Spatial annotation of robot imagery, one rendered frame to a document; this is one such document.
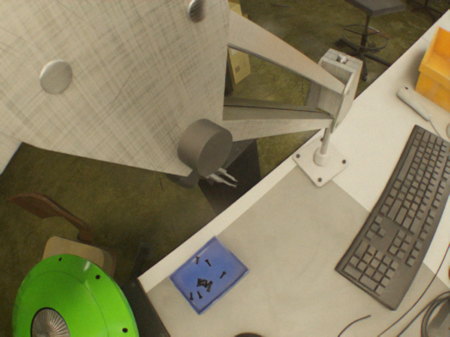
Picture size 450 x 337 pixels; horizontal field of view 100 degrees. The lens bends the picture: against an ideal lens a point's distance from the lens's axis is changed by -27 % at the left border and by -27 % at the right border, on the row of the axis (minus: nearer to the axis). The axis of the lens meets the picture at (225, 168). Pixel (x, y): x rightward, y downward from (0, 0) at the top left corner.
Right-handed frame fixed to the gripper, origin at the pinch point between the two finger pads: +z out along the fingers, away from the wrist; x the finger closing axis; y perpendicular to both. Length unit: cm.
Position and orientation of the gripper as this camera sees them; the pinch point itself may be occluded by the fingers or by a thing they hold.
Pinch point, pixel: (236, 184)
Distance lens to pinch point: 43.0
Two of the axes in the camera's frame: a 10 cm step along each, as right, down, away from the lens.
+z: 7.8, 4.3, 4.6
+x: -3.5, 9.0, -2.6
